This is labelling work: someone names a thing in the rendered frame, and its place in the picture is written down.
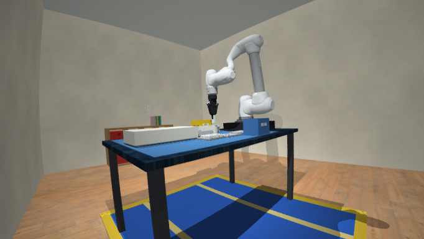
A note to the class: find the blue open-top bin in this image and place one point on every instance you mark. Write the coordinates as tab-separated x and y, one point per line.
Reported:
256	126

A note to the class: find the blue bench mat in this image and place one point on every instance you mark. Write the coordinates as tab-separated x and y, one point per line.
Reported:
165	149

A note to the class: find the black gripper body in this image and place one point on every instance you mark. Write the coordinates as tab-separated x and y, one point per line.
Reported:
212	98

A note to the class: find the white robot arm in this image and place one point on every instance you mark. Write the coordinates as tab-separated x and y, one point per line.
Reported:
260	102

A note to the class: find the yellow open bin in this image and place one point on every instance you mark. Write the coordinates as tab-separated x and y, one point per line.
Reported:
201	122

